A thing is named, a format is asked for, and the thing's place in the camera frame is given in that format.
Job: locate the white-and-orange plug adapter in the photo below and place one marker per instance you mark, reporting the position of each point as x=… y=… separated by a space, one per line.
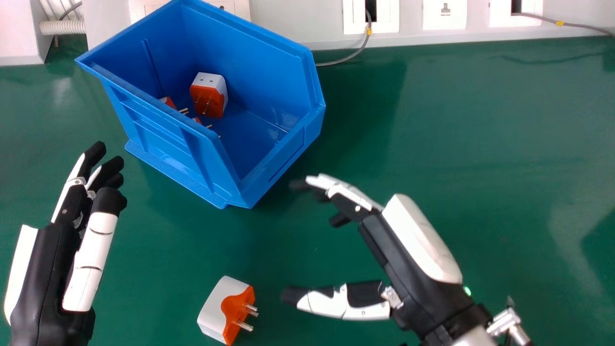
x=169 y=102
x=226 y=310
x=209 y=93
x=198 y=121

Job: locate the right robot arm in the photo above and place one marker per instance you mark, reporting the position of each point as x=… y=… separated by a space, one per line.
x=499 y=331

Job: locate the white wall socket plate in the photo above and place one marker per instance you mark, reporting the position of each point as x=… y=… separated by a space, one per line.
x=371 y=15
x=226 y=6
x=444 y=13
x=515 y=12

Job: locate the blue plastic bin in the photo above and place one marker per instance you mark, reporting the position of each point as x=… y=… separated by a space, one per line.
x=202 y=105

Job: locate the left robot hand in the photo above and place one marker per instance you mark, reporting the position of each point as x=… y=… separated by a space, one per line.
x=38 y=283

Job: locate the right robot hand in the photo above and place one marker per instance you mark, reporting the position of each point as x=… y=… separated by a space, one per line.
x=413 y=259

